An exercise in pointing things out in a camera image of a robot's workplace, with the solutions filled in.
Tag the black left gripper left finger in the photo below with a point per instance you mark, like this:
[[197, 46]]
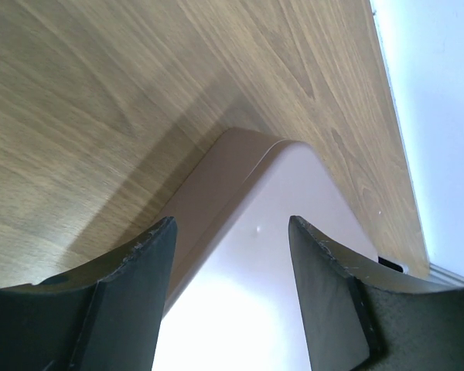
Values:
[[103, 315]]

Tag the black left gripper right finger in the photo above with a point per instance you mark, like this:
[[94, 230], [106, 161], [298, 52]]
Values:
[[360, 315]]

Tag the brown tin lid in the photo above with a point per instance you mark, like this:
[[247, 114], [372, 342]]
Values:
[[240, 309]]

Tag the brown cookie tin box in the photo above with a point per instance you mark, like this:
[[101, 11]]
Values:
[[205, 193]]

